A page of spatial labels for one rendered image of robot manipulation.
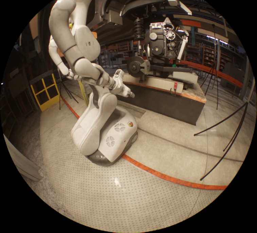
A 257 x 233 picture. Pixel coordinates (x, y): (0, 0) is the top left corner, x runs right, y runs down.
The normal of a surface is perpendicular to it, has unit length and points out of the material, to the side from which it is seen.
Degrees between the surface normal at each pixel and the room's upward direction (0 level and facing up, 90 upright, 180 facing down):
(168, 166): 0
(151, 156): 0
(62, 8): 98
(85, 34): 89
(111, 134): 38
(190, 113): 90
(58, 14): 104
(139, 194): 0
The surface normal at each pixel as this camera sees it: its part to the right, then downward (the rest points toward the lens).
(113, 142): -0.43, -0.38
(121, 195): -0.06, -0.84
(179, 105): -0.58, 0.47
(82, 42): 0.71, 0.36
